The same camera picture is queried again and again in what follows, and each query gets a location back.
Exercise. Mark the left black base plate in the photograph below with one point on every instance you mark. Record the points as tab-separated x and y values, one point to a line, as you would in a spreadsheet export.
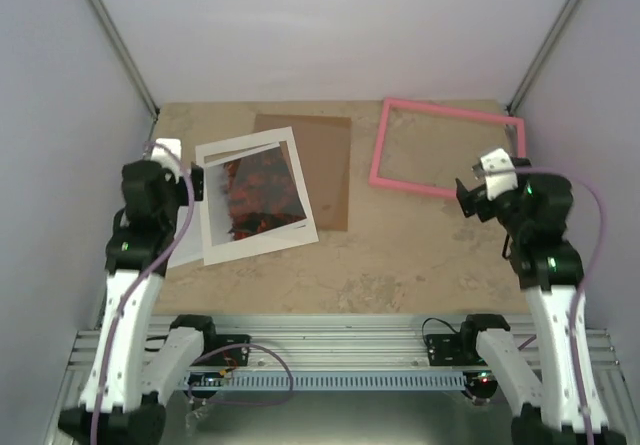
231	358

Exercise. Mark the brown backing board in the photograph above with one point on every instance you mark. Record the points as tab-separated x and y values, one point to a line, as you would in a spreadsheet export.
324	148

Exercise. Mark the pink picture frame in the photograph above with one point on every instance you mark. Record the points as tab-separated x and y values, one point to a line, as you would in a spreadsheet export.
376	180

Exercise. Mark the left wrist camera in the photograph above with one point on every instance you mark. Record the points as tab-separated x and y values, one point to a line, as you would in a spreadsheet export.
167	152

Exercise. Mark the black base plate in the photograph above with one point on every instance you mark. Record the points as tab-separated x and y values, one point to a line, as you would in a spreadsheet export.
446	350
231	358

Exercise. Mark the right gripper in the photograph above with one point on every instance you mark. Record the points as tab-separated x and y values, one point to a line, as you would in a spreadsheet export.
473	200

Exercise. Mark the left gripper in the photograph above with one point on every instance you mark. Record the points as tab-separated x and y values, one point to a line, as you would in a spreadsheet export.
198	182

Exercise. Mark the red black photo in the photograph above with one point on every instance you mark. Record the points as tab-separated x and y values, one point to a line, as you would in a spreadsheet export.
251	193

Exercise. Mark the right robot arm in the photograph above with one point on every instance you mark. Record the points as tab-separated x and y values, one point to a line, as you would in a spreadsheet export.
561	403

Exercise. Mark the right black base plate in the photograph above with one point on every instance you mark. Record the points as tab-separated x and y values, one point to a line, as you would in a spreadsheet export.
446	350

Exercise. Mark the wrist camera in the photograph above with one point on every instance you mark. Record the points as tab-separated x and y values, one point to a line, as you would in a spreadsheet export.
498	171
167	152

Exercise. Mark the blue grey cable duct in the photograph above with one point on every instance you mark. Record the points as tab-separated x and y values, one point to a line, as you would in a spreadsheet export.
417	380

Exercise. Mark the white paper sheet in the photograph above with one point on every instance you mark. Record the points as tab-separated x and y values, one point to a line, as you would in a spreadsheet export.
190	248

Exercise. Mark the white mat board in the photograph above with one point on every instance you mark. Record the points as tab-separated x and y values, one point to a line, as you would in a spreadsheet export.
297	234

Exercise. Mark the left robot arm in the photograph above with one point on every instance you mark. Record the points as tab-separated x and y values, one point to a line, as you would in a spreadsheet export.
125	397

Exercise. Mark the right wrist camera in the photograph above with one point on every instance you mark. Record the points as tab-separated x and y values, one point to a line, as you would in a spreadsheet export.
498	171

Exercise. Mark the right corner aluminium post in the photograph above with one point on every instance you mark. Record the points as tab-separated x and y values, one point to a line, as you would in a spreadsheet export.
552	38

